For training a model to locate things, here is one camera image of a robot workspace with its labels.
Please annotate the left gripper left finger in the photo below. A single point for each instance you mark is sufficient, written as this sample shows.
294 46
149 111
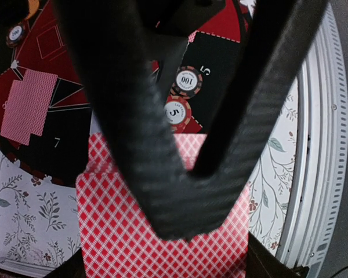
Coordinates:
72 268

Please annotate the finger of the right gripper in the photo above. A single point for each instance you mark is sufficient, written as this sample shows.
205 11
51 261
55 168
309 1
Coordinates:
106 42
279 38

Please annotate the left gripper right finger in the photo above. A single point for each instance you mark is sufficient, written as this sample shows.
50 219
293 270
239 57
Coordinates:
260 263

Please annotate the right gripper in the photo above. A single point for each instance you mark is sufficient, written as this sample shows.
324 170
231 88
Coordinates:
179 17

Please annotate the face-down card seat four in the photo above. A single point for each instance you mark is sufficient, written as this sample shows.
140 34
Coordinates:
191 37

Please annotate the red playing card deck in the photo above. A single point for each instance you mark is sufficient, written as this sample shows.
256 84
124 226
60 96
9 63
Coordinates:
117 240

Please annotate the dark chips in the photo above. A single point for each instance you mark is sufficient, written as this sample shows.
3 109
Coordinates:
15 35
188 82

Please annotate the orange chips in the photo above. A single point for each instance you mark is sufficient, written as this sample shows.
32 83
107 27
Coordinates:
178 112

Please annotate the face-down card seat eight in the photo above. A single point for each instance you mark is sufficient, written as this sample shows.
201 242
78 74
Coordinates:
16 120

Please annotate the floral table cloth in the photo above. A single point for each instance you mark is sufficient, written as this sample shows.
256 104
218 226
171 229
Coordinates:
38 220

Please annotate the round red black poker mat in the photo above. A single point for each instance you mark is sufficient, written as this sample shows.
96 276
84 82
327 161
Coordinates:
60 153

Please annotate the front aluminium rail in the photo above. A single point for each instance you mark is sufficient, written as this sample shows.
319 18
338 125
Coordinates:
321 153

